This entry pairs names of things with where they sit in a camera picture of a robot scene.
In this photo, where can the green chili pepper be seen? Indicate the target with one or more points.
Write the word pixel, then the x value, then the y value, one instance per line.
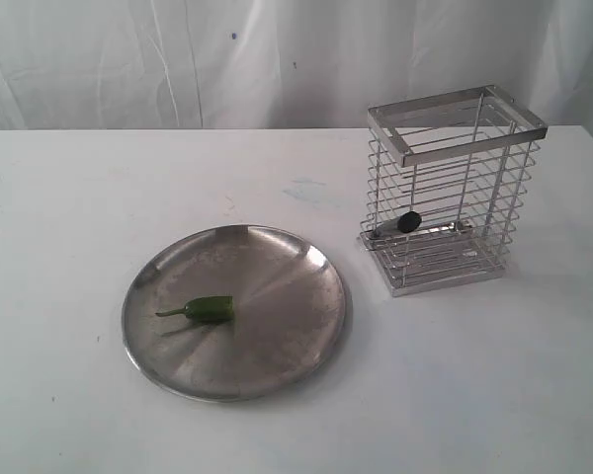
pixel 205 310

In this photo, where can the black handled knife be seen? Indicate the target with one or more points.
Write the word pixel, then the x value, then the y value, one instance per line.
pixel 409 223

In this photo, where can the round stainless steel plate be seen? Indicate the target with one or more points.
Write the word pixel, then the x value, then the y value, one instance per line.
pixel 290 306

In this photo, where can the wire metal utensil holder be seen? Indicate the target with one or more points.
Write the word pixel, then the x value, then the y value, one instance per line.
pixel 462 155

